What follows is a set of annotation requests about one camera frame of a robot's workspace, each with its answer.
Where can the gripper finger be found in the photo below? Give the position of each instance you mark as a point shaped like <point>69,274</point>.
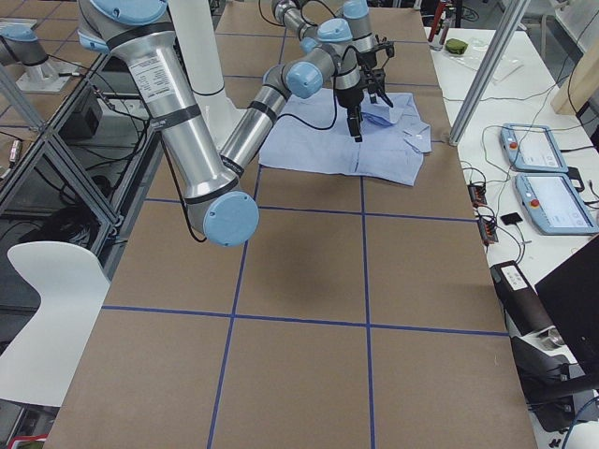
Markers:
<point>380,91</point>
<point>372,94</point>
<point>351,126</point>
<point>358,135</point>

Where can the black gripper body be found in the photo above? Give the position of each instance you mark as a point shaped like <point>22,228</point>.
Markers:
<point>372,76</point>
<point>349,98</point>

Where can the light blue striped shirt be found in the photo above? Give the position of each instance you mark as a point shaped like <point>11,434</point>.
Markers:
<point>308,138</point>

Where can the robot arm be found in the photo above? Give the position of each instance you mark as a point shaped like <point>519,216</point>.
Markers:
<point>342,50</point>
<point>170,51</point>

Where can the green cloth in bag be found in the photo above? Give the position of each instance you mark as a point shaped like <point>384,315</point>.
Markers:
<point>456,46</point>

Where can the upper teach pendant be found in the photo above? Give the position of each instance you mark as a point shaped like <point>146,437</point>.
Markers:
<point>531,148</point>

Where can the teach pendant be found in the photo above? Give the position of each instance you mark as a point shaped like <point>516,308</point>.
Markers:
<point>531,148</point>
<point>554,205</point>

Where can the small black square pad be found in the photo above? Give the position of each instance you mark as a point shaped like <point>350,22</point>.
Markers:
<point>512,218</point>

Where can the brown paper table cover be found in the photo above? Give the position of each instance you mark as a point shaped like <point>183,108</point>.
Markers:
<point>361,314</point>

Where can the lower teach pendant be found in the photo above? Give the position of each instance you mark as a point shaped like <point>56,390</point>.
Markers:
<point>554,205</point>

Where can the black monitor panel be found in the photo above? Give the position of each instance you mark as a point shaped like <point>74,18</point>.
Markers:
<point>569,293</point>

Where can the white moulded chair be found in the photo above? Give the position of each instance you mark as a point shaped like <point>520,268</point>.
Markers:
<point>39,365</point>

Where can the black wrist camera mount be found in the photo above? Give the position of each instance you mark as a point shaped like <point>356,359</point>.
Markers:
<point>372,48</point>

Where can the aluminium frame post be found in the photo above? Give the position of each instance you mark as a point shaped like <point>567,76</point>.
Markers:
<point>490,61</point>

